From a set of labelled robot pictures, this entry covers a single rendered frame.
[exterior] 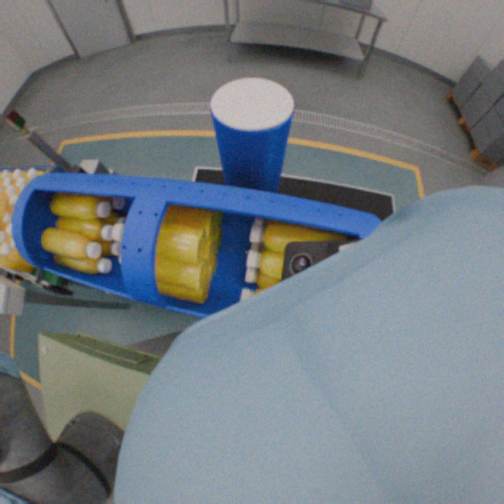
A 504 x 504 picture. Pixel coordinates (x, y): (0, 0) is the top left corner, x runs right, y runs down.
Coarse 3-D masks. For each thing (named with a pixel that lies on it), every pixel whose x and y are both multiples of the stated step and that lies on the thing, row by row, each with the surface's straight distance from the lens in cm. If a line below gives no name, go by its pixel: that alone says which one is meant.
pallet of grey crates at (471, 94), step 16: (480, 64) 388; (464, 80) 401; (480, 80) 378; (496, 80) 357; (448, 96) 418; (464, 96) 391; (480, 96) 369; (496, 96) 348; (464, 112) 382; (480, 112) 360; (496, 112) 342; (464, 128) 385; (480, 128) 352; (496, 128) 335; (480, 144) 346; (496, 144) 337; (480, 160) 354; (496, 160) 366
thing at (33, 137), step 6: (30, 132) 126; (30, 138) 125; (36, 138) 126; (36, 144) 128; (42, 144) 129; (48, 144) 131; (42, 150) 131; (48, 150) 131; (54, 150) 133; (48, 156) 134; (54, 156) 133; (60, 156) 136; (54, 162) 137; (60, 162) 136; (66, 162) 139; (66, 168) 139
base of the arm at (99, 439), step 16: (80, 416) 46; (96, 416) 45; (64, 432) 46; (80, 432) 43; (96, 432) 42; (112, 432) 43; (64, 448) 41; (80, 448) 41; (96, 448) 41; (112, 448) 42; (96, 464) 40; (112, 464) 42; (112, 480) 42
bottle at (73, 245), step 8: (48, 232) 74; (56, 232) 72; (64, 232) 70; (72, 232) 69; (48, 240) 73; (56, 240) 70; (64, 240) 67; (72, 240) 65; (80, 240) 65; (88, 240) 65; (48, 248) 74; (56, 248) 70; (64, 248) 67; (72, 248) 65; (80, 248) 64; (64, 256) 71; (72, 256) 66; (80, 256) 65; (88, 256) 65
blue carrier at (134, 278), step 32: (32, 192) 70; (96, 192) 53; (128, 192) 48; (160, 192) 46; (192, 192) 44; (224, 192) 44; (256, 192) 46; (32, 224) 78; (128, 224) 44; (160, 224) 43; (224, 224) 64; (320, 224) 41; (352, 224) 44; (32, 256) 80; (128, 256) 44; (224, 256) 65; (128, 288) 48; (224, 288) 62; (256, 288) 63
